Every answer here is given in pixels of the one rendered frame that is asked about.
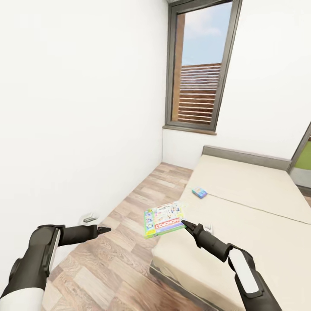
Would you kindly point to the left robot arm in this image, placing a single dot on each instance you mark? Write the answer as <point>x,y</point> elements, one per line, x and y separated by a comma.
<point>28,276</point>

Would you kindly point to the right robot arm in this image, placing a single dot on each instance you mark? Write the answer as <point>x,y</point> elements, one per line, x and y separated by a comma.
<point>255,293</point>

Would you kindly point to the fixed window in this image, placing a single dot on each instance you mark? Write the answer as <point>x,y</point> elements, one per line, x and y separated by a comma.
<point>201,35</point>

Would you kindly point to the board game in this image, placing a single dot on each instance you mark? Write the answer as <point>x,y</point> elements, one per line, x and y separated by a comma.
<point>200,192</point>
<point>164,219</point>

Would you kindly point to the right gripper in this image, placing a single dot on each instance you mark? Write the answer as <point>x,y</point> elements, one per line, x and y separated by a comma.
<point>203,238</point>

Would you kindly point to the bed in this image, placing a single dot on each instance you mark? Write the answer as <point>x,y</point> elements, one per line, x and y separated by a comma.
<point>252,203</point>

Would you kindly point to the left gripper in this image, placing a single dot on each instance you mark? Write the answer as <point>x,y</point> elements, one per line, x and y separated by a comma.
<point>86,233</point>

